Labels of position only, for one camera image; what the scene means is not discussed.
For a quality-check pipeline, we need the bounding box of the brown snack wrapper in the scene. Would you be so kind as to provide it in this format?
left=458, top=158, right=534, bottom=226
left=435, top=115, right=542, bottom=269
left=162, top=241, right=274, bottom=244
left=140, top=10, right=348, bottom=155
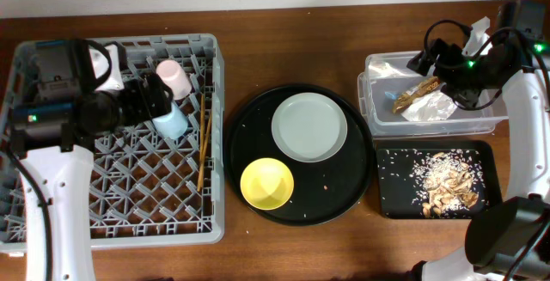
left=392, top=76, right=441, bottom=113

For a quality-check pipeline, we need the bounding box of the pink cup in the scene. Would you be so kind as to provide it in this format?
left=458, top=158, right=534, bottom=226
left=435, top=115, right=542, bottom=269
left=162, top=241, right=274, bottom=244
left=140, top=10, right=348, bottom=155
left=156, top=59, right=193, bottom=101

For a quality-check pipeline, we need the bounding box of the white tissue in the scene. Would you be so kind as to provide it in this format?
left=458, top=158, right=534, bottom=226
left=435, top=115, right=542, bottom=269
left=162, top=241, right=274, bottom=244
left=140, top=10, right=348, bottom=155
left=401, top=90, right=457, bottom=122

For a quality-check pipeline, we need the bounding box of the blue cup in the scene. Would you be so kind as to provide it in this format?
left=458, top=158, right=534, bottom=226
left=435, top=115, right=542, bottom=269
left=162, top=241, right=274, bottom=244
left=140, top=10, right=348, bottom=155
left=152, top=101, right=189, bottom=140

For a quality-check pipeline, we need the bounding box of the wooden chopstick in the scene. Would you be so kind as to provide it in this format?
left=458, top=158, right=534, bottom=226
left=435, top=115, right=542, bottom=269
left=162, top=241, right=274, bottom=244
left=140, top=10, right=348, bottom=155
left=200, top=114, right=213, bottom=166
left=197, top=94, right=205, bottom=192

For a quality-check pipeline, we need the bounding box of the grey plate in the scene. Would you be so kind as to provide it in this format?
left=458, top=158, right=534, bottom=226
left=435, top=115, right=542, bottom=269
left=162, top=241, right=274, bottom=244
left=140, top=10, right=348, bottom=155
left=271, top=92, right=348, bottom=163

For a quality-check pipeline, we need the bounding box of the yellow bowl with food scraps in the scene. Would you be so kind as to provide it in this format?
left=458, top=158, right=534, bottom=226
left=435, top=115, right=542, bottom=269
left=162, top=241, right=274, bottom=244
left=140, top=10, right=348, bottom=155
left=239, top=158, right=294, bottom=211

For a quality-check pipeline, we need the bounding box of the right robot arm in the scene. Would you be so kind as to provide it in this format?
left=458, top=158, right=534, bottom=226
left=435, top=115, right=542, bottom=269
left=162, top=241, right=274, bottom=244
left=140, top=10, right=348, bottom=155
left=407, top=0, right=549, bottom=280

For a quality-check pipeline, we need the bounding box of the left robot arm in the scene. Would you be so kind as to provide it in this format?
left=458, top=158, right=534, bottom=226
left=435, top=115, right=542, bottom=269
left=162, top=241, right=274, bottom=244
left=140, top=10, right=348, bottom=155
left=6, top=39, right=174, bottom=280

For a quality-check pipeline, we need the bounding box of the grey dishwasher rack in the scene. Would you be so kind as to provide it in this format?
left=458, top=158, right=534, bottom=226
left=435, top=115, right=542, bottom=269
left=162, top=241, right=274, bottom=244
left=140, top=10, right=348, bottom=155
left=1, top=34, right=224, bottom=253

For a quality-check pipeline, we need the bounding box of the clear plastic bin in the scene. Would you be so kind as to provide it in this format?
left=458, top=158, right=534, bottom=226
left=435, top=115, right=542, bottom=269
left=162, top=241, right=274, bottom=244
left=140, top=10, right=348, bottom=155
left=357, top=51, right=508, bottom=138

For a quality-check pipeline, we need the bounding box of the black rectangular tray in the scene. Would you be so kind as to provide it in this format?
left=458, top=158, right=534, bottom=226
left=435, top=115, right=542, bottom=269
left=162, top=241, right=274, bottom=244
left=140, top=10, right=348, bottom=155
left=376, top=140, right=503, bottom=219

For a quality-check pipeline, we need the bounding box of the pile of food scraps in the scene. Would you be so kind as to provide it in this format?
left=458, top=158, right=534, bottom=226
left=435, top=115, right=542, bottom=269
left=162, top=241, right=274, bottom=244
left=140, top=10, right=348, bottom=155
left=409, top=149, right=485, bottom=218

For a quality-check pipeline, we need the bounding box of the round black tray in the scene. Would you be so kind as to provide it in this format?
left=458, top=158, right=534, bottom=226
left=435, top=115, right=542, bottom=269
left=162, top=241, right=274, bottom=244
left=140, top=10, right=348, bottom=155
left=223, top=84, right=376, bottom=226

